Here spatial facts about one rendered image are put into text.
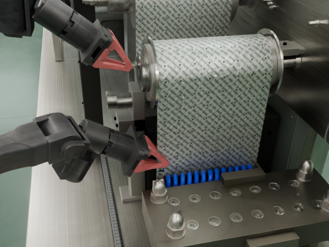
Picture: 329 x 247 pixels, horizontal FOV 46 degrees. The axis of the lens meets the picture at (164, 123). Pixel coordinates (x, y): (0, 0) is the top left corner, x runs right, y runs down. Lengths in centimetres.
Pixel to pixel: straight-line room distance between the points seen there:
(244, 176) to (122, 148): 27
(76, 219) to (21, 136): 34
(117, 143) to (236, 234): 28
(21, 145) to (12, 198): 180
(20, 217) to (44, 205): 132
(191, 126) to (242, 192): 18
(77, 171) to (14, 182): 180
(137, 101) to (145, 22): 21
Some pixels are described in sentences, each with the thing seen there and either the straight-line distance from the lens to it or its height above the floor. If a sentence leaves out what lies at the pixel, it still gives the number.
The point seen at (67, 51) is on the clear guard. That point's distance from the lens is 179.
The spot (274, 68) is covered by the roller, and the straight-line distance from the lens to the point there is 82.
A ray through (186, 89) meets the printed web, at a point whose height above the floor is 124.
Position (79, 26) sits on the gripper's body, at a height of 135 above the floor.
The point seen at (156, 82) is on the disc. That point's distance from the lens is 72.
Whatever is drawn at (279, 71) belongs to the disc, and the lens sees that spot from 82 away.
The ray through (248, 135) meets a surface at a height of 111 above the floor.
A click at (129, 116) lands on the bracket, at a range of 86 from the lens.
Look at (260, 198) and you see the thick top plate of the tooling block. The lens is 83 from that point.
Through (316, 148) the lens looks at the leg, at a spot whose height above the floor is 94.
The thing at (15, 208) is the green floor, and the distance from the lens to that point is 240.
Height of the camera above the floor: 157
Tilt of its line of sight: 32 degrees down
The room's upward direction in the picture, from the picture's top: 1 degrees clockwise
